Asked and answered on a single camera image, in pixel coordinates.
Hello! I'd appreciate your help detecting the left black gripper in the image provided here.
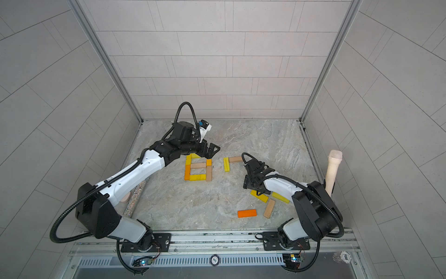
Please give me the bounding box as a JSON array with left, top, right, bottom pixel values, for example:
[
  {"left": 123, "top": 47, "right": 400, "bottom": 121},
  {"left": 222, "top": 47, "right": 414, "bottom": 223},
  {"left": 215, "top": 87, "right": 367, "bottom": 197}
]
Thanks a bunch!
[{"left": 179, "top": 136, "right": 222, "bottom": 159}]

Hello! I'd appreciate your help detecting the aluminium rail frame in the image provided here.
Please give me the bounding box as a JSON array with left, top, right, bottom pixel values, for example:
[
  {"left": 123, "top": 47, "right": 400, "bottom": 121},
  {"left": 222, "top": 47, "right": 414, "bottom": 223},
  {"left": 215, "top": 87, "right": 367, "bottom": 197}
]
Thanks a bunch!
[{"left": 69, "top": 229, "right": 360, "bottom": 256}]

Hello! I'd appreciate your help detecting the circuit board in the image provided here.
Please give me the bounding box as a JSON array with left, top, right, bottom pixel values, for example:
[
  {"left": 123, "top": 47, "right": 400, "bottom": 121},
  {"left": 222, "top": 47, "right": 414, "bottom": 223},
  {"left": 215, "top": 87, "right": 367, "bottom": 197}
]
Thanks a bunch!
[
  {"left": 282, "top": 254, "right": 303, "bottom": 271},
  {"left": 132, "top": 256, "right": 156, "bottom": 267}
]

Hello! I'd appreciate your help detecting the left circuit board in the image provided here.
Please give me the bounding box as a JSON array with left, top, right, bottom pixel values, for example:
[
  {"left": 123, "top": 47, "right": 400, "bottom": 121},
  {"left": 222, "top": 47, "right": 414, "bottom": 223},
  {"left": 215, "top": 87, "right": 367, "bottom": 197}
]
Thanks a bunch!
[{"left": 132, "top": 256, "right": 156, "bottom": 267}]

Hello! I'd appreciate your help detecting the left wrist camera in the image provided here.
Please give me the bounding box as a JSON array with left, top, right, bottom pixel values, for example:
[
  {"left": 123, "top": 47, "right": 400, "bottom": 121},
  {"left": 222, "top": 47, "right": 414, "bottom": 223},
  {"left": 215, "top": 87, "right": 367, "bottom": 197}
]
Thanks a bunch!
[{"left": 199, "top": 120, "right": 212, "bottom": 141}]

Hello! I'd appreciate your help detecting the glitter silver microphone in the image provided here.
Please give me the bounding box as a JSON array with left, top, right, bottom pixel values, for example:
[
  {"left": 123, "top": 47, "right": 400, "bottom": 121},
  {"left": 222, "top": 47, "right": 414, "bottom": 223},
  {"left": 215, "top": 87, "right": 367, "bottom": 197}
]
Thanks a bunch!
[{"left": 123, "top": 178, "right": 149, "bottom": 218}]

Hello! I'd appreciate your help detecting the right circuit board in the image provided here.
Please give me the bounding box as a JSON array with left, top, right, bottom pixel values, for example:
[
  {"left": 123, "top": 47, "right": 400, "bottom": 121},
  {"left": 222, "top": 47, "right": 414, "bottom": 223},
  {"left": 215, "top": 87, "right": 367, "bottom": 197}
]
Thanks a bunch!
[{"left": 282, "top": 254, "right": 303, "bottom": 271}]

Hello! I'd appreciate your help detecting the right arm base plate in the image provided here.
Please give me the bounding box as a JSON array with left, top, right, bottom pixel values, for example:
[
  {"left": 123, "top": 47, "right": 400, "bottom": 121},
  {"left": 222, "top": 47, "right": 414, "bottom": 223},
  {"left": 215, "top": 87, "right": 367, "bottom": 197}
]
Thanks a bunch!
[{"left": 255, "top": 231, "right": 311, "bottom": 251}]

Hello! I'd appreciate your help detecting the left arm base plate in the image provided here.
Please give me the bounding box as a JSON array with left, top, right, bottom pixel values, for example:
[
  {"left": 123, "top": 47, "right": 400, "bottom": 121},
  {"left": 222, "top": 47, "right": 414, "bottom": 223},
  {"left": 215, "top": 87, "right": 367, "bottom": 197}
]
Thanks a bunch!
[{"left": 120, "top": 233, "right": 172, "bottom": 253}]

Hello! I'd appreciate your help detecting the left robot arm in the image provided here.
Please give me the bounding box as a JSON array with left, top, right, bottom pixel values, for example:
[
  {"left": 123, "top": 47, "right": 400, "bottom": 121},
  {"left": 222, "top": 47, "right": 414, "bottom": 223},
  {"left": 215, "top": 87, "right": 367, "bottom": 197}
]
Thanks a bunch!
[{"left": 49, "top": 117, "right": 220, "bottom": 250}]

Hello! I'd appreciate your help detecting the pink round pad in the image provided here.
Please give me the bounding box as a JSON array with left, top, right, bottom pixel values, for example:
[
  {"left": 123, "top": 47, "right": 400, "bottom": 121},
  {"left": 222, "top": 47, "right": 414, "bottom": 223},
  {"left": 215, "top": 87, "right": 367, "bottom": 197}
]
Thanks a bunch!
[{"left": 120, "top": 192, "right": 132, "bottom": 203}]

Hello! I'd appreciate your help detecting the tan block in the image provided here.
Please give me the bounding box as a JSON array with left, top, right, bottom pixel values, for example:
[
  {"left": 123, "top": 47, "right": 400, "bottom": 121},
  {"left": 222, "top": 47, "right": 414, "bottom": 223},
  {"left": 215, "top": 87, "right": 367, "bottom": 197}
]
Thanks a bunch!
[
  {"left": 263, "top": 199, "right": 276, "bottom": 219},
  {"left": 229, "top": 156, "right": 243, "bottom": 163},
  {"left": 190, "top": 162, "right": 207, "bottom": 169},
  {"left": 206, "top": 165, "right": 213, "bottom": 181}
]

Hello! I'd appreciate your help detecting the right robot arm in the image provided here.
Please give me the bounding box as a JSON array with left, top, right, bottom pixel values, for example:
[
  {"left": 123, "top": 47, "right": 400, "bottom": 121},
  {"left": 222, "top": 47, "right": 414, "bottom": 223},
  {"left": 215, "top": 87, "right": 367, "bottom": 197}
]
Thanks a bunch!
[{"left": 243, "top": 159, "right": 344, "bottom": 249}]

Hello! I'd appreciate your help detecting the beige microphone on stand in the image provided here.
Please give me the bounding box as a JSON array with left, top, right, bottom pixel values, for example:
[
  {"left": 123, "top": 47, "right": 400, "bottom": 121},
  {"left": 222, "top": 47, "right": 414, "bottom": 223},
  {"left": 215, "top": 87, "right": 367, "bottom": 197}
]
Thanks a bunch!
[{"left": 325, "top": 150, "right": 343, "bottom": 196}]

